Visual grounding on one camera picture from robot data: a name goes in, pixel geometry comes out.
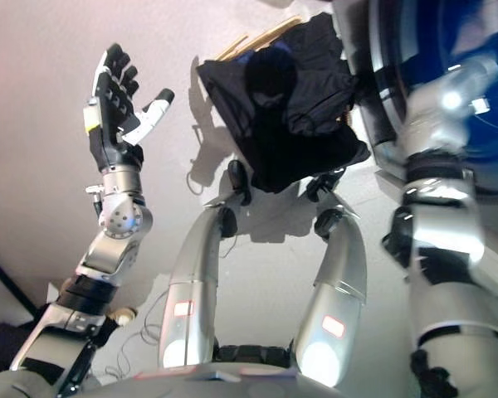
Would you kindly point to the silver robot leg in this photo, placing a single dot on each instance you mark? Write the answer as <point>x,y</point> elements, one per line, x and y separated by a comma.
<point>191,269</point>
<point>340,269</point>

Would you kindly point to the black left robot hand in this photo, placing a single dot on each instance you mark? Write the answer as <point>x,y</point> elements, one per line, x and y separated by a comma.
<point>108,124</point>

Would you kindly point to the large black draped garment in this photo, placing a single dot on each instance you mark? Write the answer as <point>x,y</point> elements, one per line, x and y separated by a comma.
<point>299,161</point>

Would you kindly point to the washing machine door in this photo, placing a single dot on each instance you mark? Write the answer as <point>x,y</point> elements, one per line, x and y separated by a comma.
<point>386,83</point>

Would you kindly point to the black right robot foot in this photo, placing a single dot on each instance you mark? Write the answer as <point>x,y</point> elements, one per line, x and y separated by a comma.
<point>319,184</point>

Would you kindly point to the black crumpled garment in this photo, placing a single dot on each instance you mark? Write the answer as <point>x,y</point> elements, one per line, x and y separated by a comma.
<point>319,62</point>

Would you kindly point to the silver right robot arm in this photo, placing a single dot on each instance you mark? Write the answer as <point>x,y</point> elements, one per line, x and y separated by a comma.
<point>440,248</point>

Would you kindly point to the black left robot foot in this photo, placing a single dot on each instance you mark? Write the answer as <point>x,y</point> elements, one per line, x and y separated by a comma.
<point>237,174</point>

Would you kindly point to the dark cloth pile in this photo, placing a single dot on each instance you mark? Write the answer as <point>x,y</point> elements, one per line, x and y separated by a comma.
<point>4,344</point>

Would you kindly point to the silver robot torso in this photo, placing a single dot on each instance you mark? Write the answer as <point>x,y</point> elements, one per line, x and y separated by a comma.
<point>216,387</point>

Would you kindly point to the black floor strip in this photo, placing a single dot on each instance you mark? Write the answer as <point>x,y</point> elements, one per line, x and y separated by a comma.
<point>8,278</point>

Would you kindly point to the black object with beige cap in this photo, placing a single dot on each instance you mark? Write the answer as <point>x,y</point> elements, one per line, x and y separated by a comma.
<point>122,317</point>

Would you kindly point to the silver right robot leg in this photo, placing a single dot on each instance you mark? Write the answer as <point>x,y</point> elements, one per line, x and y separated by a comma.
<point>340,269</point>

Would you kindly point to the black fuzzy bundled garment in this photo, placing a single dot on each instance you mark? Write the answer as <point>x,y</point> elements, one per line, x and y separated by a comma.
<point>269,79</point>

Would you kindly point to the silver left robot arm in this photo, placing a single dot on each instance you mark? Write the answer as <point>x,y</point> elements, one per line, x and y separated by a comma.
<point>120,219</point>

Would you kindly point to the grey washing machine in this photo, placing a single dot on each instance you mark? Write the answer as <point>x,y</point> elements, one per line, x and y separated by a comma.
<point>494,186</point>

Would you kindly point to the white paper sheet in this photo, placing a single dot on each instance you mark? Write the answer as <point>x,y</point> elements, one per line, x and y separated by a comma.
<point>55,295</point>

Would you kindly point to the silver left robot leg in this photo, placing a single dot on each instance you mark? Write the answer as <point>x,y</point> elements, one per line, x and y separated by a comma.
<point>191,269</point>

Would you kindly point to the wicker laundry basket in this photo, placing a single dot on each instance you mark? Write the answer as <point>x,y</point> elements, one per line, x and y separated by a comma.
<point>274,31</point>

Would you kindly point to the black robot foot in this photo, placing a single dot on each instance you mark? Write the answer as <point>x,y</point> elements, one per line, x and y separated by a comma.
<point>237,174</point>
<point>319,184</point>

